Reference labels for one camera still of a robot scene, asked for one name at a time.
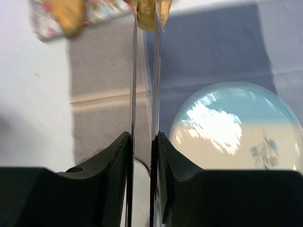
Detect white scalloped bowl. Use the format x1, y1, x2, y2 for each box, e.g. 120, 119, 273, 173
132, 160, 150, 227

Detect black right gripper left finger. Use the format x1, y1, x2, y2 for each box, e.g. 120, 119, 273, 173
0, 132, 131, 227

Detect round golden bun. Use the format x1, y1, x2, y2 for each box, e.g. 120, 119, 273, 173
135, 0, 172, 32

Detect long twisted bread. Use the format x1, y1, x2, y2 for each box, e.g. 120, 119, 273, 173
49, 0, 87, 37

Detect floral serving tray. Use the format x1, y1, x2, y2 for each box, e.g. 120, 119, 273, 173
29, 0, 133, 41

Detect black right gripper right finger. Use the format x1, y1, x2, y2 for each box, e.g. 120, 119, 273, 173
151, 132, 303, 227

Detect blue and cream plate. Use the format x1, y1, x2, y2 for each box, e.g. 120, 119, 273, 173
169, 82, 303, 172

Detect patchwork blue grey placemat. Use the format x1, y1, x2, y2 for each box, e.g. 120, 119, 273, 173
69, 2, 276, 163

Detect metal bread tongs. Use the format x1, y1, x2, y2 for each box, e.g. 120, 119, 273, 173
125, 0, 160, 227

